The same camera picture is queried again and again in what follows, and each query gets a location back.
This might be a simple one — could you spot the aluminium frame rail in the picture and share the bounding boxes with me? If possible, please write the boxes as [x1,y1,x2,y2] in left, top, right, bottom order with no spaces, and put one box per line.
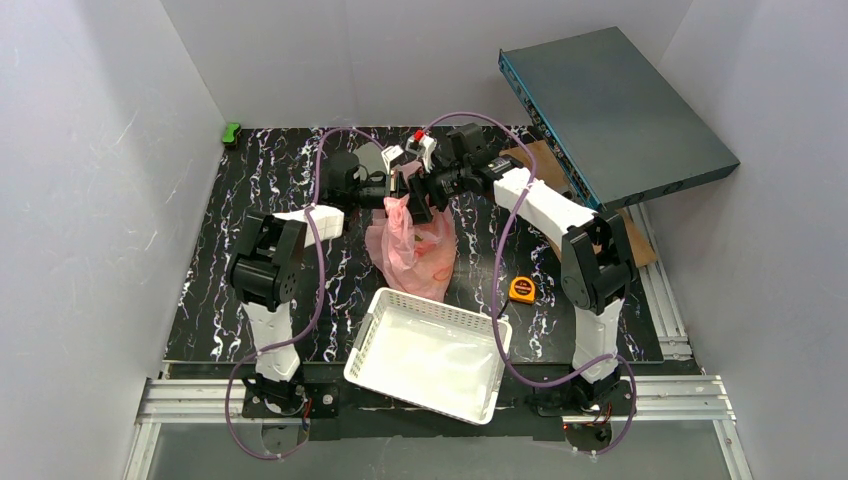
[124,375,752,479]

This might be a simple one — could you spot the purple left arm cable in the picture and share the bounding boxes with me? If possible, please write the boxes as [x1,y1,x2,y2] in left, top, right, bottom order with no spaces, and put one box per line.
[223,127,386,462]

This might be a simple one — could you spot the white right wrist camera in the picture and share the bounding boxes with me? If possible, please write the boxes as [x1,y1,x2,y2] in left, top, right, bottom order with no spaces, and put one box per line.
[404,129,437,172]

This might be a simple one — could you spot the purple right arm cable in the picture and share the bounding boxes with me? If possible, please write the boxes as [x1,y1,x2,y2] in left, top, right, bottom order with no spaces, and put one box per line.
[423,111,639,458]

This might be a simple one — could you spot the brown wooden board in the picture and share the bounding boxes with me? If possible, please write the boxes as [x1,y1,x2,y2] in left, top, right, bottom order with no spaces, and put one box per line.
[500,139,658,270]

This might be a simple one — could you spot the dark teal flat box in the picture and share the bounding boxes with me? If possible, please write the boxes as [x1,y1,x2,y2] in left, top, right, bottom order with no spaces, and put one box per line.
[498,27,740,210]

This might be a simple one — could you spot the grey rectangular pad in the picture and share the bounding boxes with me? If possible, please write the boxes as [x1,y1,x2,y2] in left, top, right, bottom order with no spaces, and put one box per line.
[353,143,390,178]

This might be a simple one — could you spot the white perforated plastic basket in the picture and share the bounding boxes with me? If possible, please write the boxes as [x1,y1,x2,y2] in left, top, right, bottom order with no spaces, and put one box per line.
[344,288,512,408]

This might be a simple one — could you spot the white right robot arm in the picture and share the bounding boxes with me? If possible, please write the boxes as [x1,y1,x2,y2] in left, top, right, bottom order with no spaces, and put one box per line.
[397,123,638,402]

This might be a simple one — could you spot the pink plastic bag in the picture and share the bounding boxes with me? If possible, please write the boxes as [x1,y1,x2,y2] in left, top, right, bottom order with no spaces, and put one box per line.
[365,195,457,302]

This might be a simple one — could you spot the orange tape measure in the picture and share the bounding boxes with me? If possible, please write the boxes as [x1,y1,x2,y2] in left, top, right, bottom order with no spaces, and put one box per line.
[508,276,537,305]

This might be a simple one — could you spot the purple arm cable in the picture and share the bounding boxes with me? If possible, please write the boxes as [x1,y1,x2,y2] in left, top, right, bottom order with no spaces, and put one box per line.
[423,111,639,458]
[223,127,386,462]

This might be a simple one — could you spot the green black small object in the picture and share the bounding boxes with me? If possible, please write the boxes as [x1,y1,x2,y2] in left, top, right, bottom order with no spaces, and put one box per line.
[221,122,241,150]

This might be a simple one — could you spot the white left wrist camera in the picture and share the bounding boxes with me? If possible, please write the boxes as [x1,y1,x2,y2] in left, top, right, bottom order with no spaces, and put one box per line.
[380,145,405,174]

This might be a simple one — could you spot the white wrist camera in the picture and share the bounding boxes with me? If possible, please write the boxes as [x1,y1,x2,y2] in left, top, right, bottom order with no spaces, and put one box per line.
[380,145,405,174]
[404,129,437,172]

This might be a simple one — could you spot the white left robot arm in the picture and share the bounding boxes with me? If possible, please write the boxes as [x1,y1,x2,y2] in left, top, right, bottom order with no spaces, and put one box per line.
[226,146,402,384]

